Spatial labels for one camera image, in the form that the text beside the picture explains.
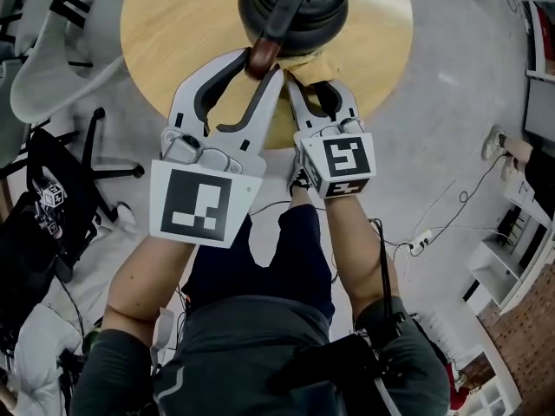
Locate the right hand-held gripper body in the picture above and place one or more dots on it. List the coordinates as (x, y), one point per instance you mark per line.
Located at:
(342, 163)

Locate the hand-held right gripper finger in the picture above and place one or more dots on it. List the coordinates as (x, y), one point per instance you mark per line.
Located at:
(303, 115)
(344, 102)

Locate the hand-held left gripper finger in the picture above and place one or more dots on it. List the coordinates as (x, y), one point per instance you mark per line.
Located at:
(260, 119)
(186, 98)

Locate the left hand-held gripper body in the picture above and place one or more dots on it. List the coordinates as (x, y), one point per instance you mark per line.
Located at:
(195, 202)

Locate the yellow cloth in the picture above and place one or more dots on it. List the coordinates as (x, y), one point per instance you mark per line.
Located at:
(310, 69)

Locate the dark brown kettle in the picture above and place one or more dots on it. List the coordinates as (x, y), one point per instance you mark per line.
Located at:
(303, 20)

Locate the person's left forearm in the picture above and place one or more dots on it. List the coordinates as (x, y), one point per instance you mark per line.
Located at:
(143, 275)

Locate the person's right forearm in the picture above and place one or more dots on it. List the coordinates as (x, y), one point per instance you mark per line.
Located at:
(360, 254)

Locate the person's right shoe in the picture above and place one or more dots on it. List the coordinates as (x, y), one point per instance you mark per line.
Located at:
(300, 182)

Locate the round wooden table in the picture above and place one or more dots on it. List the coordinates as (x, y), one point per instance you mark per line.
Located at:
(173, 37)

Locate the person's black shorts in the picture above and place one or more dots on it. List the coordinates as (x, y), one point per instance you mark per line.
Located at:
(303, 254)

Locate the black swivel chair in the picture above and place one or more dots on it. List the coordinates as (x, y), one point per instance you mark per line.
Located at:
(96, 145)

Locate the white power strip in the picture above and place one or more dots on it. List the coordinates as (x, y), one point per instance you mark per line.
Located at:
(421, 240)

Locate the grey shell chair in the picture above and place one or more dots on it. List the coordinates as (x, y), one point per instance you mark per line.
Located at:
(13, 115)
(56, 80)

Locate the spare grey gripper tool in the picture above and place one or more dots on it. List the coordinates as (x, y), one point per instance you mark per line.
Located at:
(54, 197)

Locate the person's grey shirt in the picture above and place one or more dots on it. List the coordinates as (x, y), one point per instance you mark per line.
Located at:
(238, 353)

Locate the white drawer cabinet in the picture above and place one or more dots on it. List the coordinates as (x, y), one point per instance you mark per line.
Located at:
(490, 258)

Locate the grey metal cabinet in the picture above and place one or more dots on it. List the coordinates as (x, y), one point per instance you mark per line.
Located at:
(539, 111)

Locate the white shelf rack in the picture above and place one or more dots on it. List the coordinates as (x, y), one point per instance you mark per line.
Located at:
(531, 37)

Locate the white cubby shelf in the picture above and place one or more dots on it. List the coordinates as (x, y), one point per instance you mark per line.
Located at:
(498, 397)

